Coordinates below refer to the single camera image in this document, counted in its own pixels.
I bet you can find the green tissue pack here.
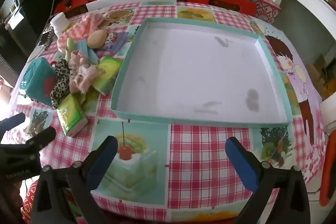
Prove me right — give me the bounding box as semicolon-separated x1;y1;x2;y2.
56;94;88;138
92;56;122;96

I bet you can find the leopard print scrunchie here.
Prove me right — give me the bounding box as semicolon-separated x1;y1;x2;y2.
50;59;70;109

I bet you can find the pink floral scrunchie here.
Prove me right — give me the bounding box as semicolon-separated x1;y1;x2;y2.
68;50;100;94

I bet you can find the pink white fluffy towel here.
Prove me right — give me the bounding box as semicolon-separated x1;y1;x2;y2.
56;12;104;53

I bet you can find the beige makeup sponge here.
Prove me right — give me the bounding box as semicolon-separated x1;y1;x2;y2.
87;30;108;49

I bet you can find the purple snack packet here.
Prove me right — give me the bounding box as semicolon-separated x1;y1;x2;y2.
98;32;129;54

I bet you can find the light green cloth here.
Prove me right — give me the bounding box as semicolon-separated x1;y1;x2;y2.
65;38;75;62

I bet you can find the blue face mask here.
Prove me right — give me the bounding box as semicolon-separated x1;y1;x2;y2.
75;39;99;65

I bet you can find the teal plastic toy case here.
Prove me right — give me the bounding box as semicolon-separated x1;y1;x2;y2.
19;57;56;107

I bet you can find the smartphone on stand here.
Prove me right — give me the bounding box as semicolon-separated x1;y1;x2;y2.
38;26;55;46

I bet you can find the white pill bottle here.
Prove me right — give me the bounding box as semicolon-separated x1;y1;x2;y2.
50;12;71;38

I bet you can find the black monitor cabinet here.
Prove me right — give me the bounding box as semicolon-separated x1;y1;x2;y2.
1;0;61;56

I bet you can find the teal shallow box tray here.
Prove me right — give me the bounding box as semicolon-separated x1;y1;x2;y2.
110;18;293;128

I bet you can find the red patterned box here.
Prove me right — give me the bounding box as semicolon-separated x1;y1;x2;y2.
255;0;281;24

